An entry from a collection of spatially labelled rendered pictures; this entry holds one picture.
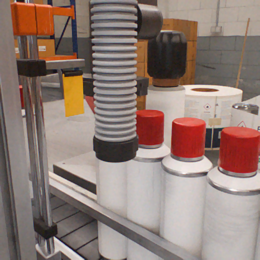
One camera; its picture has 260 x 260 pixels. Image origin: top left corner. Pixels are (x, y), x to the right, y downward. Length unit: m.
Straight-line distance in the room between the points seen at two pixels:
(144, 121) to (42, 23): 0.14
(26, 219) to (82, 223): 0.20
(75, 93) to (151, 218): 0.18
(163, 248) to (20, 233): 0.14
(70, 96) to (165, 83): 0.28
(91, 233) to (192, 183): 0.24
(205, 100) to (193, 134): 0.52
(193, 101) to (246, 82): 4.15
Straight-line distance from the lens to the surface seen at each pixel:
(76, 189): 0.55
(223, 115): 0.83
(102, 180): 0.38
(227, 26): 5.03
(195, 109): 0.82
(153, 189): 0.34
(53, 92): 2.84
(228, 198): 0.28
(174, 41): 0.63
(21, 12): 0.33
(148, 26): 0.50
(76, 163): 0.75
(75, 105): 0.41
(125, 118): 0.22
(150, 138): 0.33
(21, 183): 0.31
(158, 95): 0.64
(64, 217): 0.54
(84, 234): 0.49
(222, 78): 5.06
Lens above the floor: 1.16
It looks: 17 degrees down
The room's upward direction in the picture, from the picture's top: straight up
